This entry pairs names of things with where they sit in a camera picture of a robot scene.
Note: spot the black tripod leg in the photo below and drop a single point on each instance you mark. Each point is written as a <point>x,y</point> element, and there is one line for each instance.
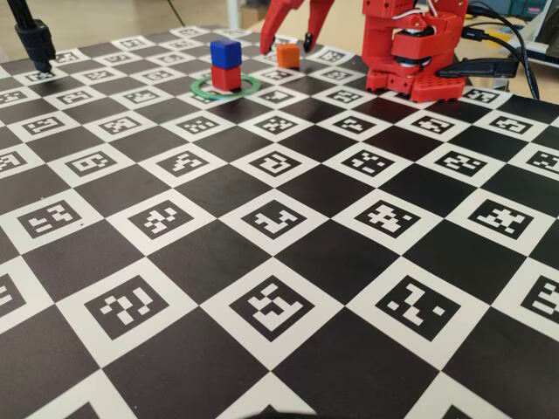
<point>37,41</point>

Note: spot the orange cube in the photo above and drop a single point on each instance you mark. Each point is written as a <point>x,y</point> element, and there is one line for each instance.
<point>288,57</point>

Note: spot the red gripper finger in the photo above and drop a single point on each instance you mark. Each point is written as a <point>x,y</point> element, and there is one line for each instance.
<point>275,26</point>
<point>318,22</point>

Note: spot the white table leg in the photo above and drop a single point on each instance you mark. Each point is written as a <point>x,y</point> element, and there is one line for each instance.
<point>232,13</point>

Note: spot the blue cube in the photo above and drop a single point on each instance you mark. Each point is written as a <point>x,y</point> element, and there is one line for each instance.
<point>225,54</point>

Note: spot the black white marker checkerboard mat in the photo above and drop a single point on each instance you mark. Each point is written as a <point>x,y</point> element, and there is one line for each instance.
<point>218,253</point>

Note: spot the red cube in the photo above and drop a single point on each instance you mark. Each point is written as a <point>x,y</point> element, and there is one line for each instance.
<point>226,77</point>

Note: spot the brown cardboard box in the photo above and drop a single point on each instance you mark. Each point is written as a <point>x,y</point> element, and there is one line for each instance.
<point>252,16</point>

